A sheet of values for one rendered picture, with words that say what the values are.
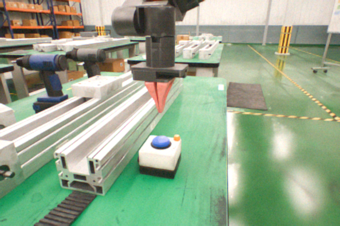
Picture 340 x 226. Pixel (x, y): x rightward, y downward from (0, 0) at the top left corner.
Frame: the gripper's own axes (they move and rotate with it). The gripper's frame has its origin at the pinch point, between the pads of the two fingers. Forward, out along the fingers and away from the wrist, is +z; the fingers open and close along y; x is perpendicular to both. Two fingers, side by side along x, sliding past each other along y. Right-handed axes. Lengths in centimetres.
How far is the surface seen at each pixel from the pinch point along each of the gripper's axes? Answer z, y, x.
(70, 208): 13.8, 11.4, 17.7
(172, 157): 9.0, -3.9, 4.3
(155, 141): 7.3, 0.7, 1.9
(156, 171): 13.0, -0.3, 4.4
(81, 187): 14.1, 13.3, 12.0
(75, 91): 4.6, 36.6, -19.0
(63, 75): 41, 178, -175
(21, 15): -62, 1097, -987
